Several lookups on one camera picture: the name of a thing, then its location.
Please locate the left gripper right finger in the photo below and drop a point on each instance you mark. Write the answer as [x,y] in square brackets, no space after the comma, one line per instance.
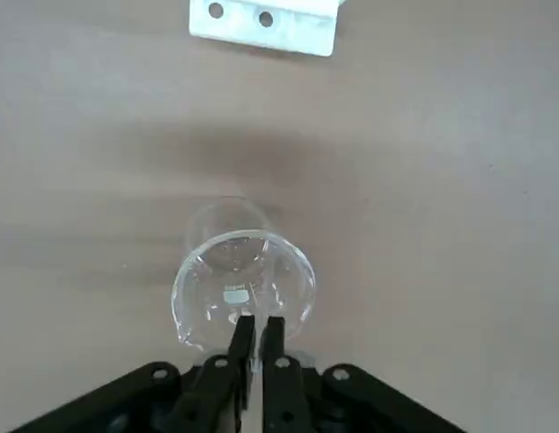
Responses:
[288,397]

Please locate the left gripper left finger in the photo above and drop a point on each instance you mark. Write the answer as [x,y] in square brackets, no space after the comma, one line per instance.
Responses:
[203,397]

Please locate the large glass beaker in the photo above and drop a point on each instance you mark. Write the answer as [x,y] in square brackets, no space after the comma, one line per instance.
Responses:
[203,279]

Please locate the white test tube rack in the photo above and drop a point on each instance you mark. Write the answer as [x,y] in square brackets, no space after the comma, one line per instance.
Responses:
[306,31]

